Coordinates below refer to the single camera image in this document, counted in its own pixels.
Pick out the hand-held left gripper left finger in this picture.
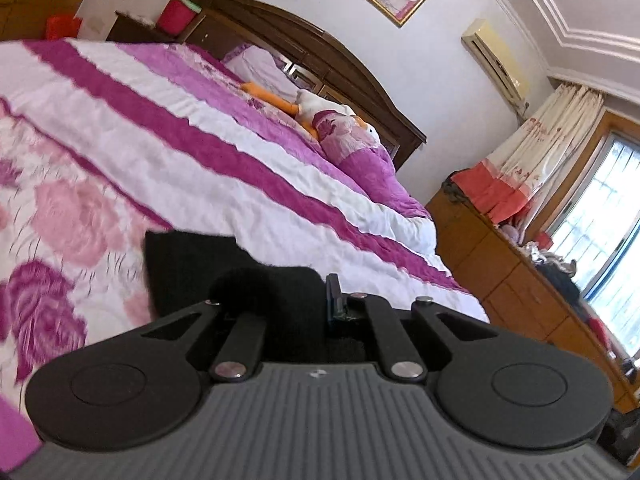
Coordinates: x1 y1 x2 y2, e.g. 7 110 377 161
141 299 269 382

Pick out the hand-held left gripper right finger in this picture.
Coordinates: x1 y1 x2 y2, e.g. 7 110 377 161
325 273 502 384

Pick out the black buttoned cardigan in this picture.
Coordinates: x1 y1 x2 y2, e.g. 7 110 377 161
143 229 373 357

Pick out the pile of clothes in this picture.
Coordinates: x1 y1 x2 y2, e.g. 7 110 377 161
502 224 583 291

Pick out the purple pillow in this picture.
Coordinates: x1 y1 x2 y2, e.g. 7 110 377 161
312 107 434 219

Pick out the wooden dresser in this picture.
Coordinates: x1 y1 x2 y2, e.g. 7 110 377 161
425 185 640 413

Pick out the red cloth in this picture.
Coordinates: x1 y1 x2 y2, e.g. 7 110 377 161
447 160 532 227

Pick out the white plush duck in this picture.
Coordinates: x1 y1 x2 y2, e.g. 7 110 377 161
239 82 382 152

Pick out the bed with pink floral quilt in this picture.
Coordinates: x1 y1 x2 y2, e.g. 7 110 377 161
0 37 492 467

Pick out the lilac pillow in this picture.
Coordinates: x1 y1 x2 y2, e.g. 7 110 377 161
222 43 302 105

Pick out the cream patterned curtain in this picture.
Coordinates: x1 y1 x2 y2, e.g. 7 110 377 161
480 82 608 243

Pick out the window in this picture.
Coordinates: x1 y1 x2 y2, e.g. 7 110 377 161
547 129 640 361

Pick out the dark wooden headboard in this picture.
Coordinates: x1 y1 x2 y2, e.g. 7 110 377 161
177 0 428 172

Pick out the pink bucket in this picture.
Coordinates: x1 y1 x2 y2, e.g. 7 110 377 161
155 0 202 37

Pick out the dark wooden nightstand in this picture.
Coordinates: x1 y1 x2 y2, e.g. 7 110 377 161
106 11 173 44

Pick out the red plastic stool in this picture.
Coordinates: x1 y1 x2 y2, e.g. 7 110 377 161
46 14 84 40

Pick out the wall air conditioner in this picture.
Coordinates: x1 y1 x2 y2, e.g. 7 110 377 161
460 18 532 113

